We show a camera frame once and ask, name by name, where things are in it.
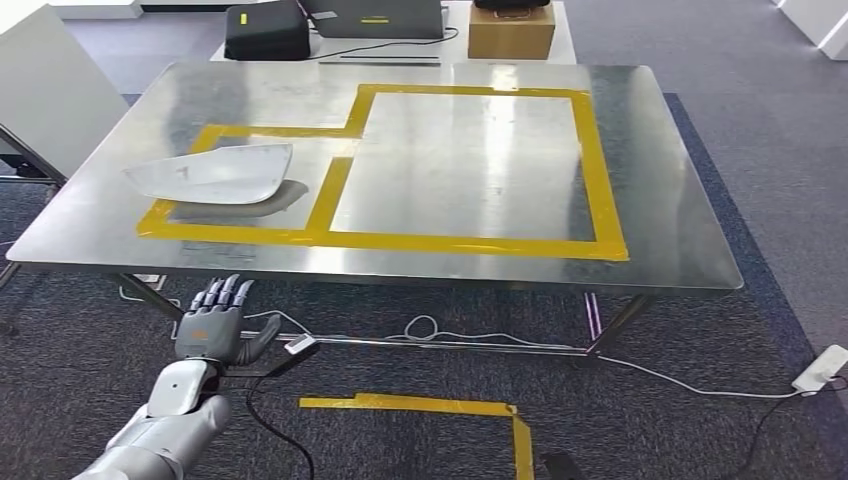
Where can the black carrying case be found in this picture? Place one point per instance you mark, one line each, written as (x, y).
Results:
(265, 33)

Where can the white pointed plastic shell part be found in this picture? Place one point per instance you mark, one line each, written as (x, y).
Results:
(218, 175)

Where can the black left wrist camera bracket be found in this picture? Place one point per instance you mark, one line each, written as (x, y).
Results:
(278, 364)

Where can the brown cardboard box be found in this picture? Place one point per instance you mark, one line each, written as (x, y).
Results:
(510, 36)

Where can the yellow tape outline on workbench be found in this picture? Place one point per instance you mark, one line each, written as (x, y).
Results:
(603, 172)

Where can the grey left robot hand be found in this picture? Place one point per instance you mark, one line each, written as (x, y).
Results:
(208, 334)

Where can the steel workbench table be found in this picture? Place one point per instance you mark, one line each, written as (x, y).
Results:
(464, 166)

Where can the white power strip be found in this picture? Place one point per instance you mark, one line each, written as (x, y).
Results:
(821, 368)

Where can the black controller with antennas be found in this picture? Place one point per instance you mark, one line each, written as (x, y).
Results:
(510, 4)

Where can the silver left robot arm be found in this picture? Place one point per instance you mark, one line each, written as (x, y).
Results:
(172, 424)

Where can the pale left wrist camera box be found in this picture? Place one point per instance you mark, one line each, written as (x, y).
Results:
(299, 344)

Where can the grey laptop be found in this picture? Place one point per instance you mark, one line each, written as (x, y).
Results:
(378, 20)

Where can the yellow floor tape outline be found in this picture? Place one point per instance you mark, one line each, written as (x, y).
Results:
(430, 405)

